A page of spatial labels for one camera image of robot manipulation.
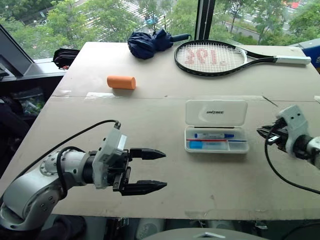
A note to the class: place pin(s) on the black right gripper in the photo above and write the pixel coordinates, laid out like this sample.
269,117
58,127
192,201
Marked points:
281,138

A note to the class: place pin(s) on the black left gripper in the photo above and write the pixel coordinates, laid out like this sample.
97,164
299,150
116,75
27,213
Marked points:
122,172

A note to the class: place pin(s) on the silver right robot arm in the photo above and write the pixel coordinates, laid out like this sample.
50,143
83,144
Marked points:
311,147

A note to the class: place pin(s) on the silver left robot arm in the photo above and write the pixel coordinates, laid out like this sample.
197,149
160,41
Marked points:
25,192

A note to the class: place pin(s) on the white marker dark blue cap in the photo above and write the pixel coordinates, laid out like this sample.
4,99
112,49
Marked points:
212,135

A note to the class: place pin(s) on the white plastic pencil case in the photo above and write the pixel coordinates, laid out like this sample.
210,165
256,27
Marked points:
216,112

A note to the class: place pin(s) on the white marker light blue cap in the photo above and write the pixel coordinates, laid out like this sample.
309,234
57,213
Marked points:
196,145

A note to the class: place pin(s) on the thin red marker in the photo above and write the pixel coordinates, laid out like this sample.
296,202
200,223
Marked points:
207,140

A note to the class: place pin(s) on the metal table clamp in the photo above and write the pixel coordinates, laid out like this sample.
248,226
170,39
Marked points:
122,222

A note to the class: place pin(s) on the grey rounded robot body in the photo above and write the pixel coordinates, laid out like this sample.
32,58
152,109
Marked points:
200,235

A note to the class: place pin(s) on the orange cylinder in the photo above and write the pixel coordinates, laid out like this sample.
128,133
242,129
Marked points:
121,82

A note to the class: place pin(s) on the black white tennis racket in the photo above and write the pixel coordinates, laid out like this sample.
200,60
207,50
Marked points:
212,56

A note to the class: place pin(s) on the blue box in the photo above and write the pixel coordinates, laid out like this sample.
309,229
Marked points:
312,51

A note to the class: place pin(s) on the navy folded umbrella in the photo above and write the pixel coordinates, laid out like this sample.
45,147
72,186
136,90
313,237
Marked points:
145,45

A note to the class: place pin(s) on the black bag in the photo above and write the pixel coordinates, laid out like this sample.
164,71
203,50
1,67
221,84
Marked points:
65,58

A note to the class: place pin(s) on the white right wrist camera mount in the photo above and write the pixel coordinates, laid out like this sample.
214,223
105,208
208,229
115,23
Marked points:
296,122

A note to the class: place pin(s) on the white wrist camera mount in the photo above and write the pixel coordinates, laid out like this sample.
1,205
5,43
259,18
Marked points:
296,122
110,150

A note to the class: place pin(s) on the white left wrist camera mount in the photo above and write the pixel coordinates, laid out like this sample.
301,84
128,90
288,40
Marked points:
110,150

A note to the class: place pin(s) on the black window frame post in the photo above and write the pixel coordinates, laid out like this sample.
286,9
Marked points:
205,17

